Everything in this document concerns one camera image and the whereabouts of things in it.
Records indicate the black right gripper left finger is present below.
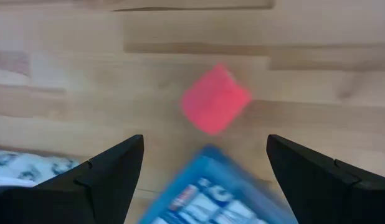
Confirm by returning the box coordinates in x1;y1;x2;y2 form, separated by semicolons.
0;134;145;224

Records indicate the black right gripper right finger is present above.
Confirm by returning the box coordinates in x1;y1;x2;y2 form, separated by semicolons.
266;134;385;224

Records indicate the red square block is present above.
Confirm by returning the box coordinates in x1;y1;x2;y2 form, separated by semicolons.
179;63;252;136

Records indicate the white patterned cloth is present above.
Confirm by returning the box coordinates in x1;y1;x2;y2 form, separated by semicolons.
0;149;82;188

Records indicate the blue printed packet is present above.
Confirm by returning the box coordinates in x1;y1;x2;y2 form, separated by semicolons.
138;144;298;224

